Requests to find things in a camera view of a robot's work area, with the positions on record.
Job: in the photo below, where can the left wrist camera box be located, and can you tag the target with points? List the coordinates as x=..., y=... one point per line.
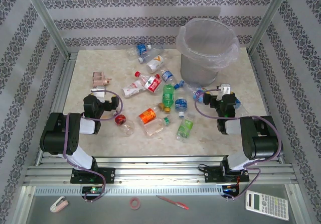
x=99, y=92

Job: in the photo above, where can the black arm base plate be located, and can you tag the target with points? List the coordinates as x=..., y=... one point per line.
x=109, y=175
x=212, y=175

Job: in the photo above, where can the clear unlabelled plastic bottle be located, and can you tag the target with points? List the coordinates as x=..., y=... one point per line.
x=153, y=54

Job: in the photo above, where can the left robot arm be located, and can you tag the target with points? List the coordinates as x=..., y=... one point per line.
x=57, y=136

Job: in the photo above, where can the clear plastic bin liner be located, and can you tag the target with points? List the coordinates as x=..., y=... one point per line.
x=181, y=45

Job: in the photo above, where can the clear bottle blue cap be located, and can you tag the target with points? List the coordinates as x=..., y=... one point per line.
x=186, y=89

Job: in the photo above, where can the clear bottle orange label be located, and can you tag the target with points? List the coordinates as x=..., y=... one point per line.
x=148, y=115

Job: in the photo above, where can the white bottle orange V print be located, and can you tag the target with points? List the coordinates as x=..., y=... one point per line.
x=156, y=62

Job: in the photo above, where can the aluminium mounting rail assembly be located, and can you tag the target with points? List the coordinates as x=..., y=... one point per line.
x=155, y=171

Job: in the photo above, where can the clear bottle rainbow label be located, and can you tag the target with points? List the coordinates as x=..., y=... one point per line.
x=198, y=93

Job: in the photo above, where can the pink white stapler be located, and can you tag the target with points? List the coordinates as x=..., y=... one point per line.
x=60, y=205

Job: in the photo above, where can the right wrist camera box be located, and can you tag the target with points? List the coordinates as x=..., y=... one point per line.
x=224, y=88

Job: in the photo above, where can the clear bottle green cap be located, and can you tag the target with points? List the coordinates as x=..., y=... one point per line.
x=154, y=128

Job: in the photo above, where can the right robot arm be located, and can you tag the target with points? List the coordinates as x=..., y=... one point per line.
x=263, y=143

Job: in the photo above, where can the pink tape roll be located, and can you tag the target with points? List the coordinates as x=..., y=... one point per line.
x=131, y=204

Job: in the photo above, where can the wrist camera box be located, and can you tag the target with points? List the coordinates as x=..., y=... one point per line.
x=224, y=88
x=99, y=92

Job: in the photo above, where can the small blue-capped water bottle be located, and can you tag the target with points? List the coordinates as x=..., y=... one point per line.
x=166, y=76

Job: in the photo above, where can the red pen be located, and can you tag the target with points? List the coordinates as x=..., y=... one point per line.
x=175, y=204

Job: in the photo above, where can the green bottle orange cap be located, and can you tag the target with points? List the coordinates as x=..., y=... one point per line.
x=168, y=96

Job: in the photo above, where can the small circuit board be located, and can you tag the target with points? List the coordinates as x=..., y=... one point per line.
x=229, y=190
x=93, y=190

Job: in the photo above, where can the white scientific calculator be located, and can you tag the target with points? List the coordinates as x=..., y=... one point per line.
x=268, y=206

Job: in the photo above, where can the clear bottle red green label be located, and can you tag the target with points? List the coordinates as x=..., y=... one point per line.
x=153, y=84

